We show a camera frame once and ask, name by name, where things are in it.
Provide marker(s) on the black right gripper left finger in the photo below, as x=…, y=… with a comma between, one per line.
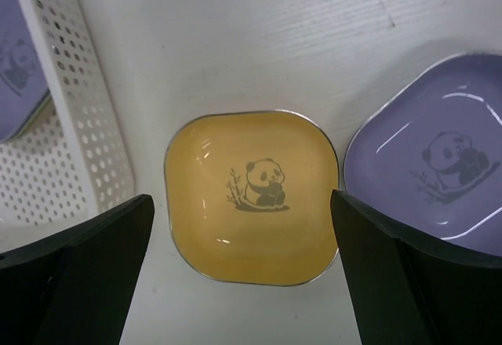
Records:
x=76, y=286

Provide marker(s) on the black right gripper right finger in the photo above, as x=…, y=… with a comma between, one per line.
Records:
x=408, y=287

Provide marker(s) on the purple panda plate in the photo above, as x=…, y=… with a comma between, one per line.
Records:
x=25, y=94
x=431, y=156

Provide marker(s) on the yellow panda plate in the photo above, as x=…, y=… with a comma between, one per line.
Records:
x=248, y=197

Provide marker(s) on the white perforated plastic bin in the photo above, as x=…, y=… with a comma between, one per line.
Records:
x=73, y=165

